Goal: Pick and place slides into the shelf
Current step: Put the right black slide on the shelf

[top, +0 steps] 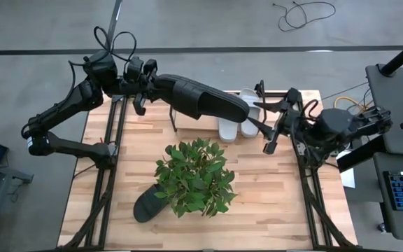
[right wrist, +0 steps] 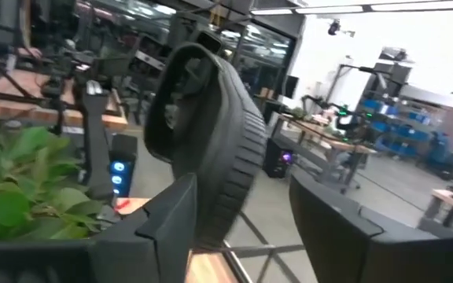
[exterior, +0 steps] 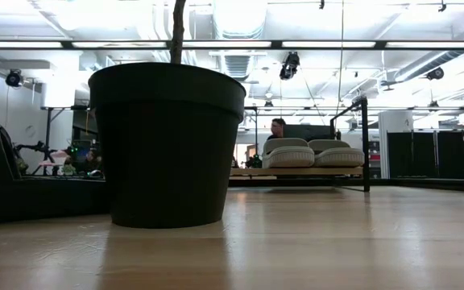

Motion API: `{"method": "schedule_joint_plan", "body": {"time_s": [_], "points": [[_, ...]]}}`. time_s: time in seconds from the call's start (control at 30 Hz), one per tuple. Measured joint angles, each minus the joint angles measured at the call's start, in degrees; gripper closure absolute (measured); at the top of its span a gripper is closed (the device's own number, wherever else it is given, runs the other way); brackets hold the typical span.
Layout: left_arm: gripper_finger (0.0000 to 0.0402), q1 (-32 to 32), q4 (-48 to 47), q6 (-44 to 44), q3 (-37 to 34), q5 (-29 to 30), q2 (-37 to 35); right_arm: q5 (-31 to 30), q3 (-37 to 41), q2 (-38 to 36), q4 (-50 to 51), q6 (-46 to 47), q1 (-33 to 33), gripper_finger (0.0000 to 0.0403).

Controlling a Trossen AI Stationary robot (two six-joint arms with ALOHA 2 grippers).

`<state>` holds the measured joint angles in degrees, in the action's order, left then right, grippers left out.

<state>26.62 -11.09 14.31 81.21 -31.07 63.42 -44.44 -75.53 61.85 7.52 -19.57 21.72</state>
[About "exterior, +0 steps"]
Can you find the black background robot arm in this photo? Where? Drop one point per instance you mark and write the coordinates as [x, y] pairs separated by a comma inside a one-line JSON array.
[[38, 147]]

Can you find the person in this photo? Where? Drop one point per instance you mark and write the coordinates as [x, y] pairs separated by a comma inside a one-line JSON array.
[[277, 128], [92, 159]]

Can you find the large black flower pot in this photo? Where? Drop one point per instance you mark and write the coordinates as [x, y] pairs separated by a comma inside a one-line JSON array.
[[167, 153]]

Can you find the black computer monitor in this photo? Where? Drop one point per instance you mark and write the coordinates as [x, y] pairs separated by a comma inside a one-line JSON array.
[[306, 132]]

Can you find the black bar with light strips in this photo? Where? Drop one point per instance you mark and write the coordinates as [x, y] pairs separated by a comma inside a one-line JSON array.
[[276, 44]]

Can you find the white square pillar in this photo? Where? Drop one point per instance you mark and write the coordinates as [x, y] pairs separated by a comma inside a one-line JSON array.
[[395, 121]]

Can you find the small potted plant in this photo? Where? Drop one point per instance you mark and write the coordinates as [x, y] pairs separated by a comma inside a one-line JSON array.
[[69, 169], [21, 166]]

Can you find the pink object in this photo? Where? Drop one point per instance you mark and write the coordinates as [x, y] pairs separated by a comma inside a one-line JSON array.
[[55, 155]]

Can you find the black partition panels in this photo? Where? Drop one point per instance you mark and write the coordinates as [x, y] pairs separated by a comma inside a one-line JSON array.
[[417, 157]]

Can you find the black ceiling spotlight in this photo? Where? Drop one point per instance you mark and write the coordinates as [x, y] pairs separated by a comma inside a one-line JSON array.
[[435, 73], [14, 78]]

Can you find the wooden shelf with black frame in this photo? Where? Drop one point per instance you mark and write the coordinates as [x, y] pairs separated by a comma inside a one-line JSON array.
[[296, 171]]

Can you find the black overhead rig camera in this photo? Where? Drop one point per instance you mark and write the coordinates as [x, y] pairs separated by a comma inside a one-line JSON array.
[[288, 68]]

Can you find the round ceiling air duct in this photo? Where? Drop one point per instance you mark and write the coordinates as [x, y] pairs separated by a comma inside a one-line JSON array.
[[240, 20]]

